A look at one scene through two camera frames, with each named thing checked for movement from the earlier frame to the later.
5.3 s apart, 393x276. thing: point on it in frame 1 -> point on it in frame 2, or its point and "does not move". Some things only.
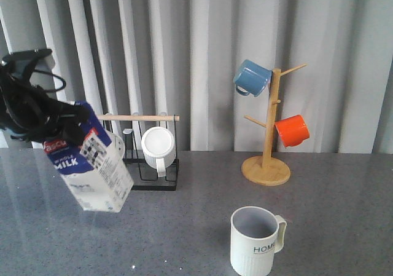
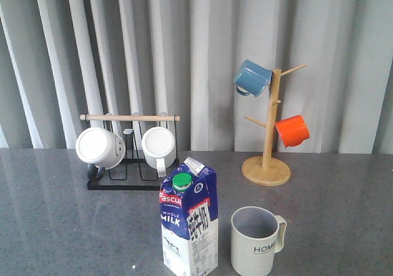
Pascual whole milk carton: [96, 170] -> [188, 200]
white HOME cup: [256, 234] does not move
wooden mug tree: [264, 170] does not move
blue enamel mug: [251, 78] does not move
